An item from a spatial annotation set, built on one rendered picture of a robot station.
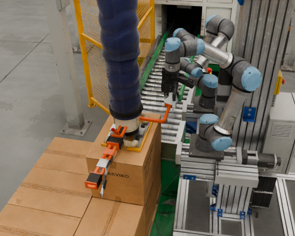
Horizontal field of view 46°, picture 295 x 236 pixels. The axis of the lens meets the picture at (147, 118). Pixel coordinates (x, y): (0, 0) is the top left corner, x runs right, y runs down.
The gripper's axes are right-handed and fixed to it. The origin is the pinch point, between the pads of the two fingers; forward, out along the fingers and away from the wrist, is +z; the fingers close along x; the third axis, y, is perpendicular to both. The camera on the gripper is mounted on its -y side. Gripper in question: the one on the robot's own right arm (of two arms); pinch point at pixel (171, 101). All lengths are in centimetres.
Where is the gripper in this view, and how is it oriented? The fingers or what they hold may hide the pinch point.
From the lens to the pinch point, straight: 262.6
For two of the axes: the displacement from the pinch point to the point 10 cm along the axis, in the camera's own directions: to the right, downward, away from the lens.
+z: 0.3, 8.1, 5.9
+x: 9.7, 1.3, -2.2
